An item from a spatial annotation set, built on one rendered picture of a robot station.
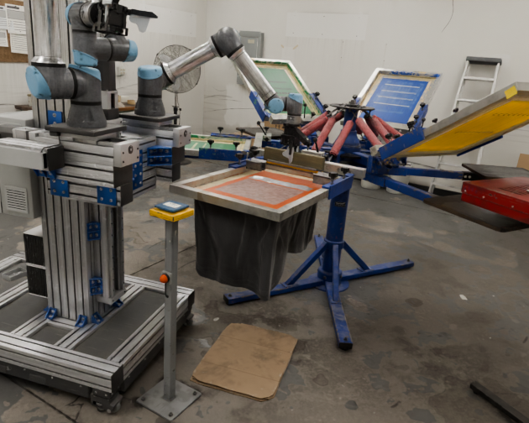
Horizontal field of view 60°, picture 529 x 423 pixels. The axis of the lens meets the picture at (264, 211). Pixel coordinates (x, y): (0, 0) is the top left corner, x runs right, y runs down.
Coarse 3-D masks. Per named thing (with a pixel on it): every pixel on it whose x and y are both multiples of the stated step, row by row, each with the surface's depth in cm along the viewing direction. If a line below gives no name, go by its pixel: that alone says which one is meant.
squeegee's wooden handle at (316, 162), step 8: (264, 152) 256; (272, 152) 253; (280, 152) 250; (296, 152) 247; (280, 160) 252; (288, 160) 249; (296, 160) 247; (304, 160) 244; (312, 160) 242; (320, 160) 239; (320, 168) 240
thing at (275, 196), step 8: (296, 184) 242; (304, 184) 243; (312, 184) 245; (256, 192) 221; (264, 192) 222; (272, 192) 224; (280, 192) 225; (288, 192) 226; (296, 192) 227; (304, 192) 228; (248, 200) 209; (256, 200) 210; (264, 200) 211; (272, 200) 212; (280, 200) 213; (288, 200) 214
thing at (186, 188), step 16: (208, 176) 229; (224, 176) 242; (304, 176) 259; (176, 192) 210; (192, 192) 205; (208, 192) 203; (320, 192) 217; (240, 208) 193; (256, 208) 189; (272, 208) 189; (288, 208) 190; (304, 208) 203
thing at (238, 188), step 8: (248, 176) 249; (264, 176) 252; (272, 176) 254; (280, 176) 255; (288, 176) 256; (224, 184) 231; (232, 184) 232; (240, 184) 234; (248, 184) 235; (256, 184) 236; (264, 184) 237; (272, 184) 238; (216, 192) 216; (224, 192) 217; (232, 192) 218; (240, 192) 219; (248, 192) 220
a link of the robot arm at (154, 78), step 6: (144, 66) 223; (150, 66) 225; (156, 66) 226; (138, 72) 222; (144, 72) 220; (150, 72) 220; (156, 72) 221; (162, 72) 226; (138, 78) 223; (144, 78) 220; (150, 78) 220; (156, 78) 222; (162, 78) 228; (138, 84) 224; (144, 84) 221; (150, 84) 221; (156, 84) 223; (162, 84) 229; (138, 90) 225; (144, 90) 222; (150, 90) 222; (156, 90) 224
